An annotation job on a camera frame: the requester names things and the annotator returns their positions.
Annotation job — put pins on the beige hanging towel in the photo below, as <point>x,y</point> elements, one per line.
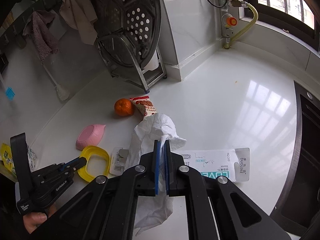
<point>80,15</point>

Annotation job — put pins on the blue wall hook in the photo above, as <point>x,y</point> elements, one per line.
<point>9,93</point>

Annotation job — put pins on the perforated metal steamer tray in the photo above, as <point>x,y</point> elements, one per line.
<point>139,21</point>

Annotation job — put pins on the orange tangerine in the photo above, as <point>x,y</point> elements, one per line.
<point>124,107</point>

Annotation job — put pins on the person's left hand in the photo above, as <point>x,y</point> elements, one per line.
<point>32,220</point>

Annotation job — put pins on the purple hanging towel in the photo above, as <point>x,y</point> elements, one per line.
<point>37,28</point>

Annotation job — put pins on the red snack packet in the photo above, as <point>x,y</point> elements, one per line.
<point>144,105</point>

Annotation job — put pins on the gas valve with orange knob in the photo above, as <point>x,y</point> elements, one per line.
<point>227,20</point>

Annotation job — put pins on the white brush with handle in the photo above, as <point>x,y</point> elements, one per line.
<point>62,93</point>

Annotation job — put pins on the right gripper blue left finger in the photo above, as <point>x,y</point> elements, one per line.
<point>155,164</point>

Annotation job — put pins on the metal dish rack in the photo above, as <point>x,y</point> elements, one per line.
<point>140,67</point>

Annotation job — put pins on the yellow snack bag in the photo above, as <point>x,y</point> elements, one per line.
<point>6,157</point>

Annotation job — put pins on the white toothpaste box package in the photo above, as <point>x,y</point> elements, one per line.
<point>232,163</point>

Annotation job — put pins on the patterned ceramic cup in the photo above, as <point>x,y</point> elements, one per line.
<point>32,159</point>

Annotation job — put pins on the pink plastic dish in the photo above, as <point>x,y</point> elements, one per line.
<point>91,135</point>

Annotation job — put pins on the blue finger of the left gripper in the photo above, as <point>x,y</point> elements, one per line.
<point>74,164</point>

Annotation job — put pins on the black kitchen sink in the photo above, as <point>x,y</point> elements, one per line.
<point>297,208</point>

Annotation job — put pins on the white barcode tag card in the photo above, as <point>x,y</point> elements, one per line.
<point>118,160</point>

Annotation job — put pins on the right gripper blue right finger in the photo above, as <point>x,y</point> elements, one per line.
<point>168,167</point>

